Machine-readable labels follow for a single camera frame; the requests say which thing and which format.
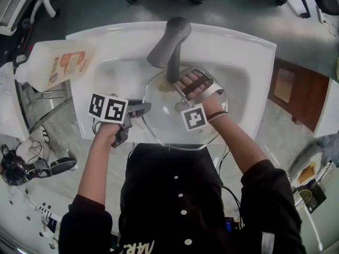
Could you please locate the person's left forearm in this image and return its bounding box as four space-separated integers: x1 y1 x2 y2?
76 122 121 203

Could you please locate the white vanity sink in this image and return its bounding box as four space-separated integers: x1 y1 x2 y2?
314 77 339 139

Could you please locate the person's right forearm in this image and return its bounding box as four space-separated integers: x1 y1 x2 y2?
203 96 268 179

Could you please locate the orange cloth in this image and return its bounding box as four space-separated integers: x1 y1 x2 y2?
298 161 317 185

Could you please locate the chrome rack stand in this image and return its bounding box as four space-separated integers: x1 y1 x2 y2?
15 75 80 134

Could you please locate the white power strip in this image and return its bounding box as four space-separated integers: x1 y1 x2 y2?
316 5 328 23

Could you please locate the black cabinet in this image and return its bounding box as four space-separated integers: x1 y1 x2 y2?
0 32 35 68

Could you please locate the white fluffy bundle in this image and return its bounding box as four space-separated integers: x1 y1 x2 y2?
15 138 51 166

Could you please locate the small white washbasin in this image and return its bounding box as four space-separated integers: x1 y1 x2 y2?
0 62 30 142

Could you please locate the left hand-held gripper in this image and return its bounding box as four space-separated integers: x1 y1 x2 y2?
88 93 153 149

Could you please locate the round glass lid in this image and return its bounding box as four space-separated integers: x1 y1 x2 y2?
142 69 228 150

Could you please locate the white striped sneaker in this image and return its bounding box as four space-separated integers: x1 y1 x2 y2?
39 125 51 142

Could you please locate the brown wooden vanity cabinet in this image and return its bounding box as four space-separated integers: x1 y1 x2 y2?
267 57 331 133

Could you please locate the person's black buttoned shirt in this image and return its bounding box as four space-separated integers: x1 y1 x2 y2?
58 143 308 254

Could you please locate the beige sponge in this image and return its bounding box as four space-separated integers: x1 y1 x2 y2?
156 78 177 93

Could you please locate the brown wrist band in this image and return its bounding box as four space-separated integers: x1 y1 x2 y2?
206 111 230 122

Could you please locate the white pump bottle orange label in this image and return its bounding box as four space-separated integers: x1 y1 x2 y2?
14 40 95 92

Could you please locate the white ceramic sink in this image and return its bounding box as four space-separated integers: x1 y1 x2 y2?
65 21 278 147

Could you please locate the black cable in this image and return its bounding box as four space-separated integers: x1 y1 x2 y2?
217 141 244 224

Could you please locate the grey round basin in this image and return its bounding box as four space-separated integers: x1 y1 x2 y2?
288 141 329 190

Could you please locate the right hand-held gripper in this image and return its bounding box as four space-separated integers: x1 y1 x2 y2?
173 67 226 133

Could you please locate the person's right hand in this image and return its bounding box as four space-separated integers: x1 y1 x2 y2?
179 71 223 117

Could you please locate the dark grey sink faucet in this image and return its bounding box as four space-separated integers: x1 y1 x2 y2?
147 16 193 84

